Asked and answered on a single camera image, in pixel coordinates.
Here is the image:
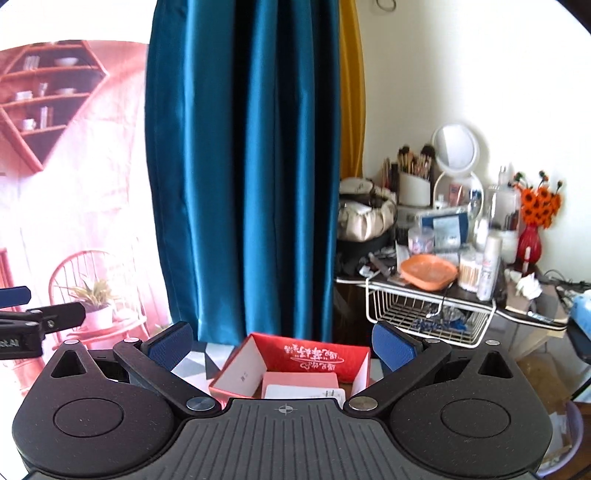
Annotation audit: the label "yellow curtain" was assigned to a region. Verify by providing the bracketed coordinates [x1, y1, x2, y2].
[339, 0, 366, 179]

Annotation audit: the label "orange artificial flowers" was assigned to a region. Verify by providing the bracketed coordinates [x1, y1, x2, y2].
[511, 171, 564, 229]

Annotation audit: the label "blue silver snack packets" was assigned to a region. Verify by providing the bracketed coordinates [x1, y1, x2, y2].
[413, 307, 468, 332]

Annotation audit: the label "beige drawstring bag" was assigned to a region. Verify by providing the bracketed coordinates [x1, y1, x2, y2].
[338, 177, 397, 243]

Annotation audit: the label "white wire basket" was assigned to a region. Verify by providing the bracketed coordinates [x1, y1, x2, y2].
[365, 279, 498, 349]

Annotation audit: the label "round white mirror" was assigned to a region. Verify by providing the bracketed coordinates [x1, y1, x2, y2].
[432, 123, 484, 206]

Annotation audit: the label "white brush holder cup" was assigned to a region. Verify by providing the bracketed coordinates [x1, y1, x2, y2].
[399, 172, 431, 208]

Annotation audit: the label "red vase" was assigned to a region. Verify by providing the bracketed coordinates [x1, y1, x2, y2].
[517, 224, 542, 265]

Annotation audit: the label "cotton swab box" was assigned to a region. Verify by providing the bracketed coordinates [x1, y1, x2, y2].
[458, 249, 483, 293]

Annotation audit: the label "white dressing table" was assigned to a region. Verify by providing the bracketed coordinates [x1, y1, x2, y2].
[337, 272, 568, 360]

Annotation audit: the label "geometric patterned tablecloth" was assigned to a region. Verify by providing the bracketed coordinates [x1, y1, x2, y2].
[172, 341, 238, 394]

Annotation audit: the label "blue curtain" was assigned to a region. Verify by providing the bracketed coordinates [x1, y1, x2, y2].
[145, 1, 341, 345]

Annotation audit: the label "white box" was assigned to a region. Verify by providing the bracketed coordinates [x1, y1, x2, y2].
[263, 384, 346, 407]

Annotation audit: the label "red cardboard box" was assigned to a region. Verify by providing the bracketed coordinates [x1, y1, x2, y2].
[209, 333, 370, 404]

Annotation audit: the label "orange plastic tray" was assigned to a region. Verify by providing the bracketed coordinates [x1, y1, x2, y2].
[400, 254, 458, 292]

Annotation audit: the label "pink box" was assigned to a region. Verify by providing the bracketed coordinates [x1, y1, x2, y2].
[262, 372, 339, 398]

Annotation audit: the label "white spray bottle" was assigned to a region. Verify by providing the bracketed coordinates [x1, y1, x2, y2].
[477, 236, 502, 302]

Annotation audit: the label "blue framed card box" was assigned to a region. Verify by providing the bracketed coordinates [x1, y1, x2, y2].
[417, 206, 470, 251]

